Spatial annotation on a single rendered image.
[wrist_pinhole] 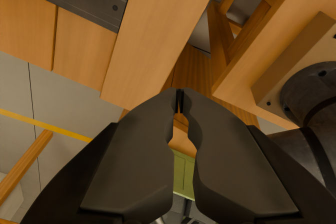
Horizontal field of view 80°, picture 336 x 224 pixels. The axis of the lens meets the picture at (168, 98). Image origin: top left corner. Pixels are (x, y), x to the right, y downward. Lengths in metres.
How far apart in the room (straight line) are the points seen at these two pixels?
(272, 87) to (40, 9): 0.53
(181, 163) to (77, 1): 0.64
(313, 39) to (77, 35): 0.49
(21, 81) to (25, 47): 1.56
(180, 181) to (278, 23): 0.58
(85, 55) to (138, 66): 0.14
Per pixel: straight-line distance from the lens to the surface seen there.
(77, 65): 0.57
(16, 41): 0.63
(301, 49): 0.49
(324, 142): 0.37
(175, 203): 0.97
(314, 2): 0.52
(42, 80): 2.04
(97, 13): 0.46
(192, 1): 0.41
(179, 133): 0.77
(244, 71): 0.54
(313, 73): 0.47
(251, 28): 0.61
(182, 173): 0.81
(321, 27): 0.49
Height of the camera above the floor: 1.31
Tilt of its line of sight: 51 degrees down
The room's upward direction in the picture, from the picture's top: 168 degrees counter-clockwise
